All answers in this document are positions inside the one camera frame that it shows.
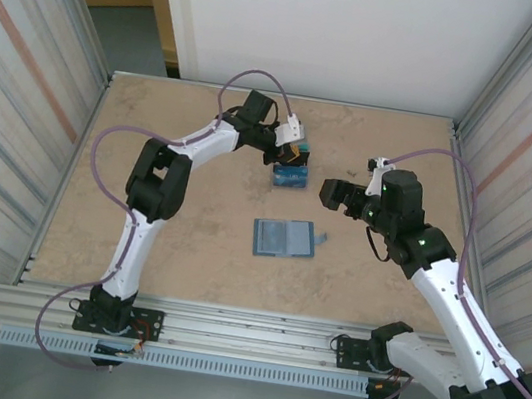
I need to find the blue credit card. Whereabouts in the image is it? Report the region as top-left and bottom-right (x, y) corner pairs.
(269, 160), (315, 193)

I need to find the blue card holder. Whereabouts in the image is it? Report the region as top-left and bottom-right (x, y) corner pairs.
(247, 212), (333, 269)

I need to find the thin black left gripper cable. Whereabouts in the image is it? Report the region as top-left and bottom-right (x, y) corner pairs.
(258, 99), (283, 130)

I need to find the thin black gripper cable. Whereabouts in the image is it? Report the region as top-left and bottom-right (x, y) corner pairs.
(361, 224), (398, 265)
(258, 99), (283, 130)

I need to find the thin black right gripper cable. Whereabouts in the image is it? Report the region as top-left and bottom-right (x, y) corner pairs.
(361, 224), (398, 265)

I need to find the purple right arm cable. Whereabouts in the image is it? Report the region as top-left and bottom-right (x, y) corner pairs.
(345, 140), (532, 399)

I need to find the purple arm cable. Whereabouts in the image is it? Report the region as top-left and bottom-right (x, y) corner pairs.
(30, 42), (303, 398)
(345, 140), (532, 399)

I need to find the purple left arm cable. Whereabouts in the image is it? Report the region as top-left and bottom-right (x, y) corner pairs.
(30, 42), (303, 398)

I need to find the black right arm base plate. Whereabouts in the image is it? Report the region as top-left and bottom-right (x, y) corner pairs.
(331, 334), (427, 383)

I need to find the aluminium mounting rail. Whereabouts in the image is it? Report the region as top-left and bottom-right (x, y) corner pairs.
(0, 267), (525, 399)

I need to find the red black wire bundle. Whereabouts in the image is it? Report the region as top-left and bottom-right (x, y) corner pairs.
(368, 361), (411, 399)
(122, 316), (162, 362)

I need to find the slotted grey cable duct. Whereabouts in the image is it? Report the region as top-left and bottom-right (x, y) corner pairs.
(0, 321), (370, 399)

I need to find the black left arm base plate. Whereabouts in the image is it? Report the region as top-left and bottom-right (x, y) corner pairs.
(71, 297), (166, 345)

